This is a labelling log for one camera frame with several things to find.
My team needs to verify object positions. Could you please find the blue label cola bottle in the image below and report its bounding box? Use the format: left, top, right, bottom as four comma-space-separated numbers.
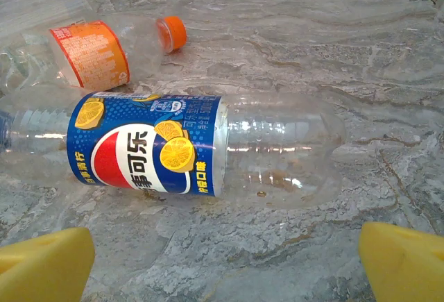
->
0, 90, 348, 211

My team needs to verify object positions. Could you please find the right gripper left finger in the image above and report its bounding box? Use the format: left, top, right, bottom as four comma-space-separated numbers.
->
0, 226, 96, 302

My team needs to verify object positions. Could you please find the clear ribbed plastic bottle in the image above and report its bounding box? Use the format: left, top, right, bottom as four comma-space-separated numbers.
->
0, 0, 93, 39

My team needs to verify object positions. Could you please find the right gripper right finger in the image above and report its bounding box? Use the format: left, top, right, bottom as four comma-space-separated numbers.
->
358, 221, 444, 302

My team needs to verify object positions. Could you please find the orange label bottle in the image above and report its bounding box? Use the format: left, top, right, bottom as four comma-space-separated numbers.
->
0, 15, 188, 94

